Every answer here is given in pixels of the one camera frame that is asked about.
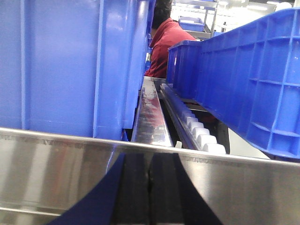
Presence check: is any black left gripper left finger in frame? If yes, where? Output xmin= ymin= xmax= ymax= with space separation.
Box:
xmin=50 ymin=153 xmax=149 ymax=225

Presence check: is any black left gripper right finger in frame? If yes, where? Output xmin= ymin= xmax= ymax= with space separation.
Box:
xmin=149 ymin=153 xmax=222 ymax=225

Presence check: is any stainless steel shelf rack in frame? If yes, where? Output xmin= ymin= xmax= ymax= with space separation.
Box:
xmin=0 ymin=78 xmax=300 ymax=225

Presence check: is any large blue bin left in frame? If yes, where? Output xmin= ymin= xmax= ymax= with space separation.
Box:
xmin=0 ymin=0 xmax=155 ymax=140

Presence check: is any tilted blue bin right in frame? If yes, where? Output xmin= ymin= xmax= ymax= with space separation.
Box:
xmin=167 ymin=7 xmax=300 ymax=162

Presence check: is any distant blue bin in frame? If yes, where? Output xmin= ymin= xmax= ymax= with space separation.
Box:
xmin=179 ymin=16 xmax=204 ymax=32

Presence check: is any white roller track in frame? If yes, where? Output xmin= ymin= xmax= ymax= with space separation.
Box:
xmin=160 ymin=84 xmax=226 ymax=154

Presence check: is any person in red jacket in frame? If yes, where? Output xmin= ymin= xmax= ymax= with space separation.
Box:
xmin=145 ymin=0 xmax=195 ymax=79

